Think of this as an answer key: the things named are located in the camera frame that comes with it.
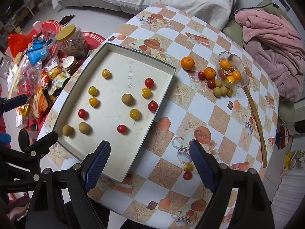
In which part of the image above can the brown longan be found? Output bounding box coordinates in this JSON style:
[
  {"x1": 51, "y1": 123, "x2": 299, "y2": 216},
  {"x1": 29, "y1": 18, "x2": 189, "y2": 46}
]
[{"x1": 121, "y1": 94, "x2": 134, "y2": 106}]

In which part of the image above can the red cherry tomato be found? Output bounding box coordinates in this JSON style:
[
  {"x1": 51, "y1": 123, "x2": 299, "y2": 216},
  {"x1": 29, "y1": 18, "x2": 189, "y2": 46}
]
[
  {"x1": 117, "y1": 124, "x2": 128, "y2": 134},
  {"x1": 144, "y1": 78, "x2": 155, "y2": 88},
  {"x1": 147, "y1": 100, "x2": 158, "y2": 113}
]

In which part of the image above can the yellow cherry tomato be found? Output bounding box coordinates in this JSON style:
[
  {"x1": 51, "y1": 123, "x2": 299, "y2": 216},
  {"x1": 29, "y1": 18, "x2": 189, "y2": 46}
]
[{"x1": 102, "y1": 69, "x2": 111, "y2": 79}]

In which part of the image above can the brown longan fruit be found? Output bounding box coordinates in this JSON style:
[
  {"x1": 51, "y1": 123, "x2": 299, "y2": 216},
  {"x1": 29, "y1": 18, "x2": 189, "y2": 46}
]
[{"x1": 62, "y1": 125, "x2": 73, "y2": 136}]

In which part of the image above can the pile of snack bags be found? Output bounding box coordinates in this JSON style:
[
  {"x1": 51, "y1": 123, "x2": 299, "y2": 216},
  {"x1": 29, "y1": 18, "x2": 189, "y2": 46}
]
[{"x1": 1, "y1": 33, "x2": 70, "y2": 129}]

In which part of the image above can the long wooden stick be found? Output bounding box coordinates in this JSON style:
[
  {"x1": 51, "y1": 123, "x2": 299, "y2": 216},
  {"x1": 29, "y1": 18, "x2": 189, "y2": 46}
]
[{"x1": 243, "y1": 86, "x2": 268, "y2": 168}]

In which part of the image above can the blue snack packet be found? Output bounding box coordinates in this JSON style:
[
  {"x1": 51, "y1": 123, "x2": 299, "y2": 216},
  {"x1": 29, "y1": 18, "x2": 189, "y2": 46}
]
[{"x1": 26, "y1": 39, "x2": 51, "y2": 66}]

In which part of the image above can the white lid small jar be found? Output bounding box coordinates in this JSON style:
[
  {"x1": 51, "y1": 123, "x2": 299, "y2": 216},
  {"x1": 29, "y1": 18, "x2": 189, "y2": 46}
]
[{"x1": 62, "y1": 56, "x2": 80, "y2": 76}]

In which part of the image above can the white tray green rim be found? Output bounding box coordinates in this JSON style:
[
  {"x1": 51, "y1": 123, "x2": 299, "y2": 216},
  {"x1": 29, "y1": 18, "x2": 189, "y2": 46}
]
[{"x1": 53, "y1": 43, "x2": 176, "y2": 182}]

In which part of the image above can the yellow lid plastic jar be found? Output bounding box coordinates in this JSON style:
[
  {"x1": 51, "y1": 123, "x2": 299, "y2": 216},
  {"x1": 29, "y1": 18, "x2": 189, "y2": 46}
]
[{"x1": 55, "y1": 24, "x2": 88, "y2": 58}]

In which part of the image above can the glass fruit bowl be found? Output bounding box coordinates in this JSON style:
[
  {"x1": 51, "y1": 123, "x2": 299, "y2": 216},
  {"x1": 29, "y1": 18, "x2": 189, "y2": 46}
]
[{"x1": 216, "y1": 51, "x2": 249, "y2": 90}]

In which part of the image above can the orange tangerine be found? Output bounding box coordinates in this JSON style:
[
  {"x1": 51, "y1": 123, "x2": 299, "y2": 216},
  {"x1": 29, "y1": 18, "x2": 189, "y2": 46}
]
[
  {"x1": 180, "y1": 56, "x2": 195, "y2": 71},
  {"x1": 204, "y1": 67, "x2": 216, "y2": 80}
]

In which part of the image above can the pink blanket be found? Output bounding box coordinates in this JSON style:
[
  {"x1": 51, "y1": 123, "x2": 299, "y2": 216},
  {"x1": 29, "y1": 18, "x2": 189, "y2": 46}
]
[{"x1": 235, "y1": 9, "x2": 304, "y2": 102}]

